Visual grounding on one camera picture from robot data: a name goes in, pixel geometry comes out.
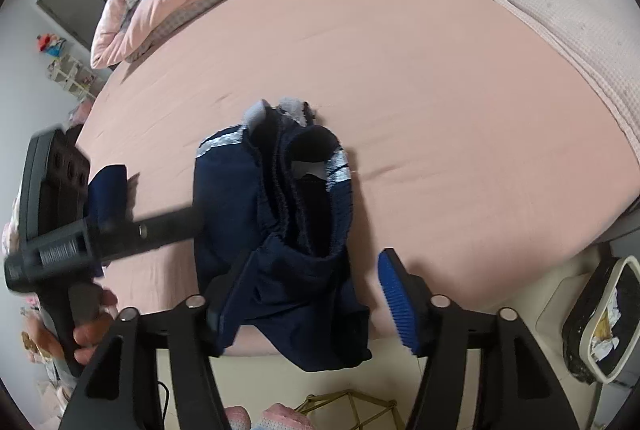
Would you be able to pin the navy pants with silver stripes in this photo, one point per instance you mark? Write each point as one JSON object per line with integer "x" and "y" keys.
{"x": 300, "y": 300}

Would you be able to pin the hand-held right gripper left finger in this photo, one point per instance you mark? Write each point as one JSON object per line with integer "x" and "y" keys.
{"x": 222, "y": 305}

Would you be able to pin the person's foot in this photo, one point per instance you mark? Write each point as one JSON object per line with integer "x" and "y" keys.
{"x": 277, "y": 417}
{"x": 239, "y": 419}

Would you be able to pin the white shelf rack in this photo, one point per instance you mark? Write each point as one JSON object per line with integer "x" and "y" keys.
{"x": 75, "y": 78}

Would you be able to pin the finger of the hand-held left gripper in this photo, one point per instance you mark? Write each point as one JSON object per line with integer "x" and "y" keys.
{"x": 110, "y": 195}
{"x": 160, "y": 230}

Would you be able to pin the black bin with white rim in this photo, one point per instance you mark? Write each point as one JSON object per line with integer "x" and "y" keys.
{"x": 600, "y": 320}

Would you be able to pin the person's left hand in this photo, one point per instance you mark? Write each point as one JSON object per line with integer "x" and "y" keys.
{"x": 95, "y": 335}

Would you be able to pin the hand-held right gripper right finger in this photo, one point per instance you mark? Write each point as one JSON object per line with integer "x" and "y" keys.
{"x": 395, "y": 300}

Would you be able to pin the person's left forearm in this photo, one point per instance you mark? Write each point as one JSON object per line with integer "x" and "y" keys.
{"x": 42, "y": 340}

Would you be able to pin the person's right foot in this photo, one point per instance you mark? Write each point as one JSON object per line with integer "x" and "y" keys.
{"x": 277, "y": 417}

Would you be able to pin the colourful doll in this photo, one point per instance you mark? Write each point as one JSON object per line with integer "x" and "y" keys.
{"x": 50, "y": 46}

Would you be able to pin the person's left foot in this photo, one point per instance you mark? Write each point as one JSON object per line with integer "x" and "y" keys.
{"x": 239, "y": 419}

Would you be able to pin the bed with pink sheet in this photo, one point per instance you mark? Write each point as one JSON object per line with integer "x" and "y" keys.
{"x": 450, "y": 110}

